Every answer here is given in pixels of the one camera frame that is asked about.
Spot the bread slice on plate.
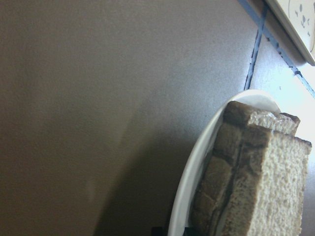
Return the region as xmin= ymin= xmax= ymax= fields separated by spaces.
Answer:
xmin=190 ymin=101 xmax=300 ymax=236

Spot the cream bear tray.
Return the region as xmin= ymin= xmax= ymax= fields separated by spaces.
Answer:
xmin=267 ymin=0 xmax=315 ymax=66

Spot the bread slice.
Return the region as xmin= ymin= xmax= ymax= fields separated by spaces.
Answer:
xmin=190 ymin=101 xmax=300 ymax=236
xmin=221 ymin=125 xmax=312 ymax=236

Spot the white round plate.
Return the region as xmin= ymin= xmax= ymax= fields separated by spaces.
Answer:
xmin=167 ymin=89 xmax=281 ymax=236

